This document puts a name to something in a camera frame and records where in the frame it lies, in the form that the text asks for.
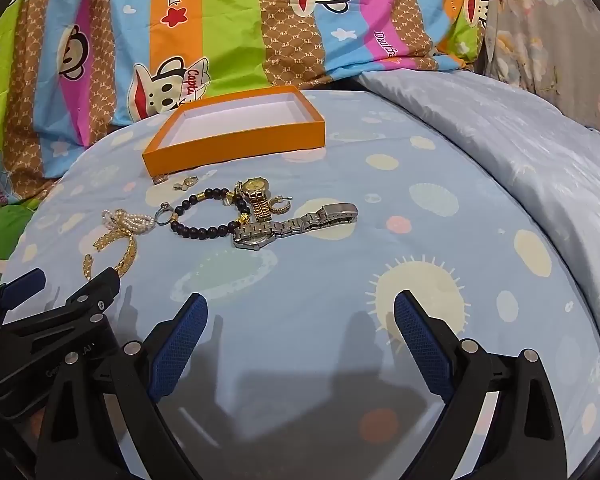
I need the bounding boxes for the silver wrist watch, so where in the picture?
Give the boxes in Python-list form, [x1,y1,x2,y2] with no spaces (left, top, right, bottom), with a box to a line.
[232,203,358,251]

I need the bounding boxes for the striped cartoon monkey blanket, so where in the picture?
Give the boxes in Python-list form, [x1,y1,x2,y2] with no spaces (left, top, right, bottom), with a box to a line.
[0,0,491,281]

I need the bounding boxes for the black bead bracelet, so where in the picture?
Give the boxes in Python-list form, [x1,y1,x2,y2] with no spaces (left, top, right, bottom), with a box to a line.
[170,187,252,237]

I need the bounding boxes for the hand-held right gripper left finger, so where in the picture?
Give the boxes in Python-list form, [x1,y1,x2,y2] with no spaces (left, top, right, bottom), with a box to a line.
[32,292,209,480]

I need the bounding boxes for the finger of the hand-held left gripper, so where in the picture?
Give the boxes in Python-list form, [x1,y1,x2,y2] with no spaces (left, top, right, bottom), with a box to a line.
[0,268,47,313]
[62,266,123,325]

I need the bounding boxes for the orange cardboard box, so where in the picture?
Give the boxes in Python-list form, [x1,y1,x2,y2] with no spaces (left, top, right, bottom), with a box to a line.
[141,86,327,177]

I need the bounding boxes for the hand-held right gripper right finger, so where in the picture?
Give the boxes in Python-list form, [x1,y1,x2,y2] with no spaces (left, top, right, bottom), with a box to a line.
[394,290,568,480]

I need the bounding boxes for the blue planet print bedsheet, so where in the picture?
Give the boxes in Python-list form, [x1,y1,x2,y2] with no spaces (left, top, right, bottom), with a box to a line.
[0,87,600,480]

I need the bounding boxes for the pearl bow bracelet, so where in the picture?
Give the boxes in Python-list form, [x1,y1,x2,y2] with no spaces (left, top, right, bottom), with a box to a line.
[101,208,157,235]

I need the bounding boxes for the gold wrist watch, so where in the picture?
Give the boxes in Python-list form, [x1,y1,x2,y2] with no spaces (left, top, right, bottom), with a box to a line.
[237,177,272,222]

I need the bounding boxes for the gold chain bracelet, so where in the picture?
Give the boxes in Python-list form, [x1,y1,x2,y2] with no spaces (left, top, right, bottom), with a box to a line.
[83,227,139,281]

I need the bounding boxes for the plain light blue quilt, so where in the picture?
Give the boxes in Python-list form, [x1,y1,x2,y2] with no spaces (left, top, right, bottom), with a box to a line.
[355,67,600,376]

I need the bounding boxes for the grey floral cloth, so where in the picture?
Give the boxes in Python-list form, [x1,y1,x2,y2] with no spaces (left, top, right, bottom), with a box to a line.
[472,0,600,151]

